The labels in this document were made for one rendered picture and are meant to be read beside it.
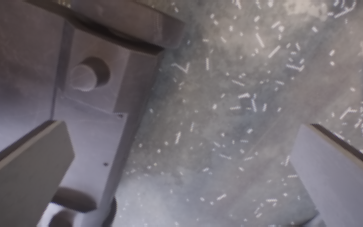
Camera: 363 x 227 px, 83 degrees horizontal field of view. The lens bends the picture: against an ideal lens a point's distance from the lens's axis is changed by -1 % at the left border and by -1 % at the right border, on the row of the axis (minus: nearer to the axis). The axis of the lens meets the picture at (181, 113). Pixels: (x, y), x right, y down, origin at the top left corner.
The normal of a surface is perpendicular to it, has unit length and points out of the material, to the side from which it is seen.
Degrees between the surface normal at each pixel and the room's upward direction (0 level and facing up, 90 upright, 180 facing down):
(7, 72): 0
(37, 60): 0
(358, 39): 0
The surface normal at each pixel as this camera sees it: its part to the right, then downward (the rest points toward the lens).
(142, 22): 0.35, 0.47
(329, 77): -0.05, 0.39
